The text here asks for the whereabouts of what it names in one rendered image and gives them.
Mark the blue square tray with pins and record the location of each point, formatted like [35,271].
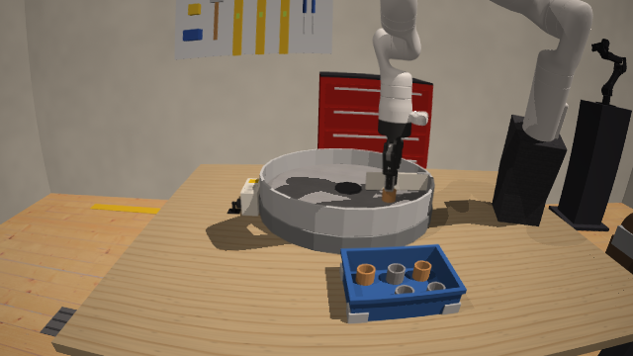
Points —
[378,301]

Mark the bronze bushing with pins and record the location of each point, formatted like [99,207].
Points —
[366,278]
[389,197]
[421,274]

